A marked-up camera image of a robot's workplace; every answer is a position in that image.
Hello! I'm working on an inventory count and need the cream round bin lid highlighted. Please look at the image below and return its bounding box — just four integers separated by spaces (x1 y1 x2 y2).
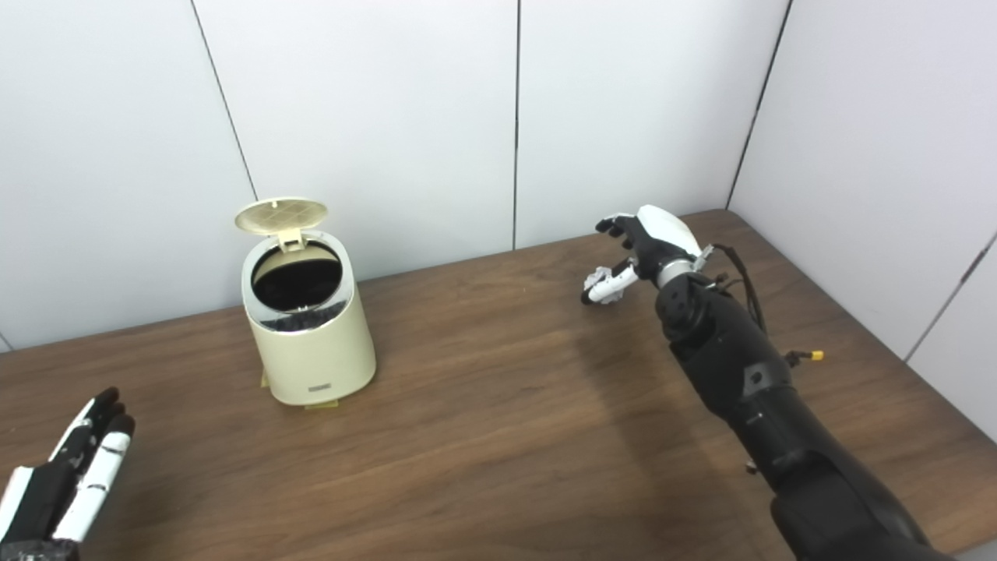
235 196 329 252

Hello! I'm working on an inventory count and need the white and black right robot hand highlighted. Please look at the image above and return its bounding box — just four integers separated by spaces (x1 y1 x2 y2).
580 205 713 306

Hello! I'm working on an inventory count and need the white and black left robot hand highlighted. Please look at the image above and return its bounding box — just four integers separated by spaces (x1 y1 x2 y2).
0 387 136 561

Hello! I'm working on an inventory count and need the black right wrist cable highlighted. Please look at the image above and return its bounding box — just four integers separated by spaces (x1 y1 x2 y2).
705 243 770 337

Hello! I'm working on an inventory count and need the cream-colored plastic bin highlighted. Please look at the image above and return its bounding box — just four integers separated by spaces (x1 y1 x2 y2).
241 231 376 406

